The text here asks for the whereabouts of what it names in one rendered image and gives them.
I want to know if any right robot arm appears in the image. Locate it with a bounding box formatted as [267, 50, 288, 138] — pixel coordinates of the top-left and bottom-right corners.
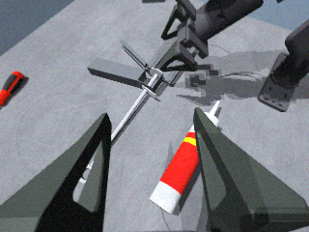
[217, 0, 309, 112]

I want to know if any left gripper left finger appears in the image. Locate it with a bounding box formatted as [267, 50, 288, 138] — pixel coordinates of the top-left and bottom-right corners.
[0, 113, 112, 232]

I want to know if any white sealant cartridge with red and yellow stripes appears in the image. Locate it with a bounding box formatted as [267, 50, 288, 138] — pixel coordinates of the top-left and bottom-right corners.
[149, 101, 220, 215]

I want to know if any red and black screwdriver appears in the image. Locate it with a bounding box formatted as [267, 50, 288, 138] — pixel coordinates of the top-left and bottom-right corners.
[0, 72, 24, 105]

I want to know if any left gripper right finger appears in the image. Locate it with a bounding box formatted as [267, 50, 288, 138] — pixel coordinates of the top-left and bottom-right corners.
[193, 107, 309, 232]

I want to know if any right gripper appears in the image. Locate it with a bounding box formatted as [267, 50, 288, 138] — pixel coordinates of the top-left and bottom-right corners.
[159, 0, 231, 72]

